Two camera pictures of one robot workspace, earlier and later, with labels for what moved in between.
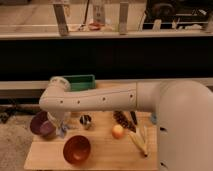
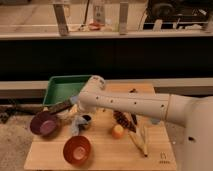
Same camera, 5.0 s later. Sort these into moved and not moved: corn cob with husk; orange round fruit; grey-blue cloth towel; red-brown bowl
Moved: grey-blue cloth towel
Not moved: red-brown bowl; orange round fruit; corn cob with husk
